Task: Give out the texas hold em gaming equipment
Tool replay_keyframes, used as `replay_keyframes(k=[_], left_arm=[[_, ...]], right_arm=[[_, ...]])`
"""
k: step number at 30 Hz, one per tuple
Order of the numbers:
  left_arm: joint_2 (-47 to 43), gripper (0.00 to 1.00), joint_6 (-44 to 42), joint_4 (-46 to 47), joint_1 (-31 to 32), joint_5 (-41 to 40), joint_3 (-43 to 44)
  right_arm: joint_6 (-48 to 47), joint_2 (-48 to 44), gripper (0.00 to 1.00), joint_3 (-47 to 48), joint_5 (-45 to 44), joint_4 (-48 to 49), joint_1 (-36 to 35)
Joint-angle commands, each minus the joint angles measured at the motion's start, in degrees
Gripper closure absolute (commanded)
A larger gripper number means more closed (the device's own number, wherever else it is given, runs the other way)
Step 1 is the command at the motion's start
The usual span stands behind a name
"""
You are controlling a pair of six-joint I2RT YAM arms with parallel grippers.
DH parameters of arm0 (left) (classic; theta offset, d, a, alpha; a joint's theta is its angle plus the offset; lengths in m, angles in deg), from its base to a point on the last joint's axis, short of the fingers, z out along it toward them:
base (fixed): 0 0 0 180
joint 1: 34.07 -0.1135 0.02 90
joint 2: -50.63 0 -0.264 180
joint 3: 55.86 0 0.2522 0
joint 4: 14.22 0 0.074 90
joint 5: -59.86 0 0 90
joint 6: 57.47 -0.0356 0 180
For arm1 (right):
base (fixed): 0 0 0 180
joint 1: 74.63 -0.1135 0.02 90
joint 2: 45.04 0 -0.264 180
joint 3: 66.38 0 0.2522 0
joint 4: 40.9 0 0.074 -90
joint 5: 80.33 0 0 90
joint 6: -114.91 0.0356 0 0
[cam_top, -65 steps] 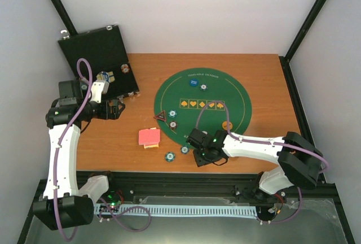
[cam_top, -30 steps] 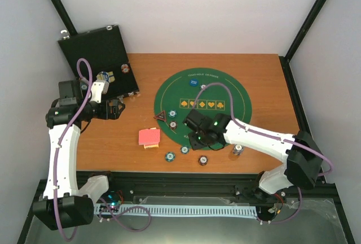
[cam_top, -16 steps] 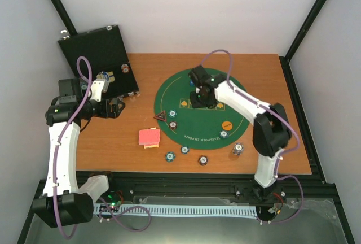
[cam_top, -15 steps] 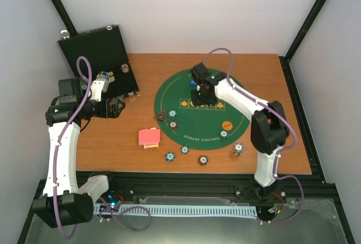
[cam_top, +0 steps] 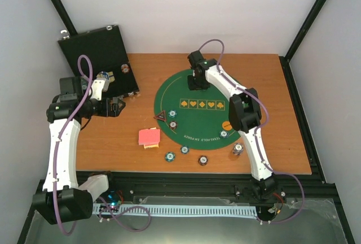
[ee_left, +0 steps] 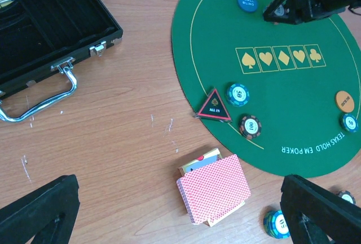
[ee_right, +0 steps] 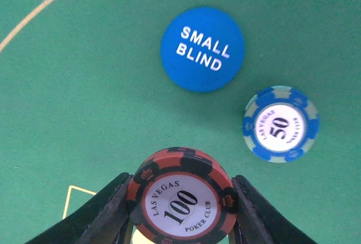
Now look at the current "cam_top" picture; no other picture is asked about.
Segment brown poker chip stack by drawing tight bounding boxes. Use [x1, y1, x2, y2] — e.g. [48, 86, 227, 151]
[198, 156, 208, 166]

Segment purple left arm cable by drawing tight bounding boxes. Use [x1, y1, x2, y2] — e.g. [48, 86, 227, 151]
[53, 55, 94, 236]

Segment grey poker chip stack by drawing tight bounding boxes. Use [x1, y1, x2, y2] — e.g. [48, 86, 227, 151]
[232, 143, 244, 156]

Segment round green poker mat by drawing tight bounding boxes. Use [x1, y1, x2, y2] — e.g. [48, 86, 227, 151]
[154, 69, 241, 150]

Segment orange big blind button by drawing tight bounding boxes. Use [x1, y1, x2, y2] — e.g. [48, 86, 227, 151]
[222, 121, 232, 131]

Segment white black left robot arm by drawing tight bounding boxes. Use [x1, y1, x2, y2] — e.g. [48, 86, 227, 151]
[32, 77, 125, 225]

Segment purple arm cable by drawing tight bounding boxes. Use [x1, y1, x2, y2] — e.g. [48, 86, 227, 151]
[53, 55, 94, 236]
[199, 39, 305, 226]

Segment blue chips in case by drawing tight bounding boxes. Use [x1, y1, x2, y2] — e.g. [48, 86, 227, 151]
[96, 71, 115, 82]

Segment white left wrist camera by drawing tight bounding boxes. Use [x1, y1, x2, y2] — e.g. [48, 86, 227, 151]
[89, 78, 109, 101]

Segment teal poker chip stack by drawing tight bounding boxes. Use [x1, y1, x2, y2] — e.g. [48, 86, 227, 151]
[165, 152, 175, 162]

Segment orange chip in case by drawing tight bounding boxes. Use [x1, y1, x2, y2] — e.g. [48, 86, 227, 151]
[121, 64, 130, 73]

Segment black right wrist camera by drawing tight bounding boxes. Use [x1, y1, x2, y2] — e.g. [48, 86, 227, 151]
[187, 50, 206, 69]

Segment light blue cable duct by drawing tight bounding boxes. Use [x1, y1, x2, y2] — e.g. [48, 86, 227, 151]
[93, 203, 257, 219]

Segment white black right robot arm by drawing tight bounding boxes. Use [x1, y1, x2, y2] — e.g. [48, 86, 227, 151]
[187, 53, 276, 202]

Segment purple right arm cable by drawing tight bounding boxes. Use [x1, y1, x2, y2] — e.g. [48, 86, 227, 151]
[199, 39, 305, 226]

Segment black poker case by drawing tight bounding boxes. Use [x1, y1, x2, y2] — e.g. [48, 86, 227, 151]
[58, 25, 140, 98]

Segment red triangular dealer button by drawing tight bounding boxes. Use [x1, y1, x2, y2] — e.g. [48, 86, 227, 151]
[153, 110, 167, 121]

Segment red playing card deck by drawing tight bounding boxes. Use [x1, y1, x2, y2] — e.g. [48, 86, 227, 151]
[138, 128, 160, 149]

